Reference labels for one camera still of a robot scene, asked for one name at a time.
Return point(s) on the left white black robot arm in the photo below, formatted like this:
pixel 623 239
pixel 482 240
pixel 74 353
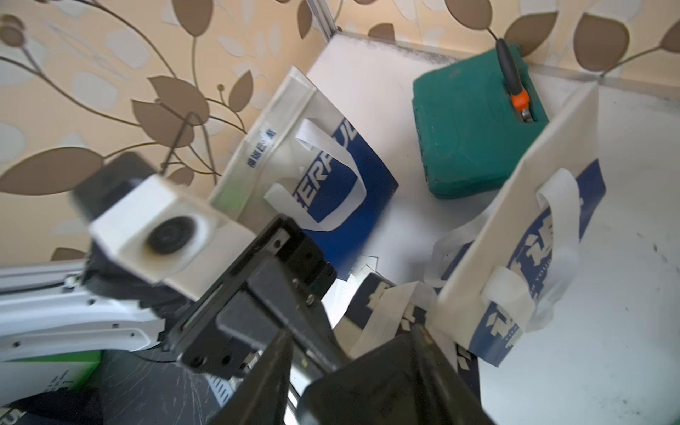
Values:
pixel 83 306

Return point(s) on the blue white bag left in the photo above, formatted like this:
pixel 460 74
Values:
pixel 304 159

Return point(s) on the blue black stapler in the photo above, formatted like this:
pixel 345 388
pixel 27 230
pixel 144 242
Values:
pixel 376 388

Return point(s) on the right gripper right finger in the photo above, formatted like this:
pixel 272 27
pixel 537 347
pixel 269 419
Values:
pixel 441 397

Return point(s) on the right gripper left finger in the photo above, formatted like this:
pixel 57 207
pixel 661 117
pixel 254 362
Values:
pixel 263 396

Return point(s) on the orange black screwdriver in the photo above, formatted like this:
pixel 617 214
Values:
pixel 520 99

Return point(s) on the green plastic tool case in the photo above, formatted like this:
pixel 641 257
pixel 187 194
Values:
pixel 470 135

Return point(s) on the green white bag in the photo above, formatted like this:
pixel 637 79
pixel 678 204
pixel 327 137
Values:
pixel 49 390

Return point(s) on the blue white bag upright middle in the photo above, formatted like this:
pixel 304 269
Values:
pixel 500 275

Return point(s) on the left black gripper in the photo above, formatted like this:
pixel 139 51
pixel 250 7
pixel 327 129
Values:
pixel 276 284

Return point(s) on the dark blue bag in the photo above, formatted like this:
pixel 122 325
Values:
pixel 368 311

